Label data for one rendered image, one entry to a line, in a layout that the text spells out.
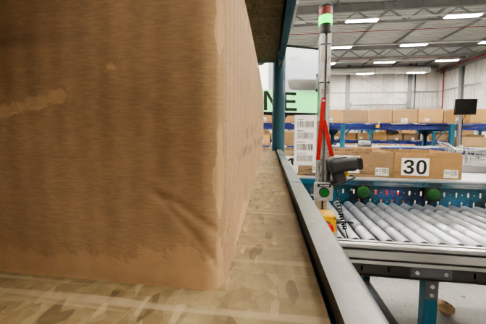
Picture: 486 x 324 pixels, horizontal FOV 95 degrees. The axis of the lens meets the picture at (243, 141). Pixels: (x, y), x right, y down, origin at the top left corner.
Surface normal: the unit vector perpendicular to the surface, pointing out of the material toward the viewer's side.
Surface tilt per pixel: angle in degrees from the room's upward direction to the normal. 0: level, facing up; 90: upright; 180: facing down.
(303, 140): 90
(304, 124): 90
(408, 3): 90
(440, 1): 90
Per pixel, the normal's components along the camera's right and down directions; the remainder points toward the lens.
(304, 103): 0.23, -0.02
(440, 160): -0.11, 0.06
